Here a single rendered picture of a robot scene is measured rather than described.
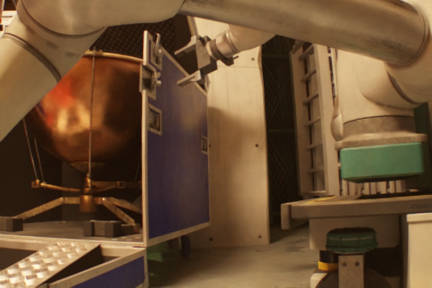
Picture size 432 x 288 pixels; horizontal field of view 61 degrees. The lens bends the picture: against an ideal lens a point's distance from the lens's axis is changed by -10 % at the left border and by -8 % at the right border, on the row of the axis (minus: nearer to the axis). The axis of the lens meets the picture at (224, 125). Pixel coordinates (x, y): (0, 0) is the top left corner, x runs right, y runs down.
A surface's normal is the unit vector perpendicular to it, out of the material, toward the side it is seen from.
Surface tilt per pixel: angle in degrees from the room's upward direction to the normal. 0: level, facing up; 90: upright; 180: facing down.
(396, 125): 84
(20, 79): 110
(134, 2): 167
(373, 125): 85
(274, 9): 144
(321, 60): 90
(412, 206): 90
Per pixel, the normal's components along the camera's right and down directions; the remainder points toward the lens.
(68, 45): 0.18, 0.92
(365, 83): -0.82, 0.07
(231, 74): 0.18, -0.18
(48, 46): 0.64, 0.12
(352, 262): -0.36, -0.15
